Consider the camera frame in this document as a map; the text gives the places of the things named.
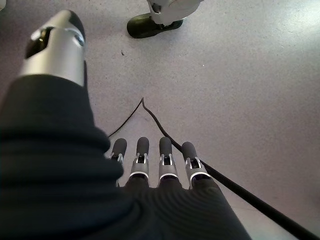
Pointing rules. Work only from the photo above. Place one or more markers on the black left robot foot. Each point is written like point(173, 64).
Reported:
point(140, 26)

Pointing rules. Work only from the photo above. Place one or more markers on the silver left robot leg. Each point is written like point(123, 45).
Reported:
point(170, 11)

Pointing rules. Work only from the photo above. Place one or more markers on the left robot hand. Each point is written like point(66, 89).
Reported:
point(50, 175)

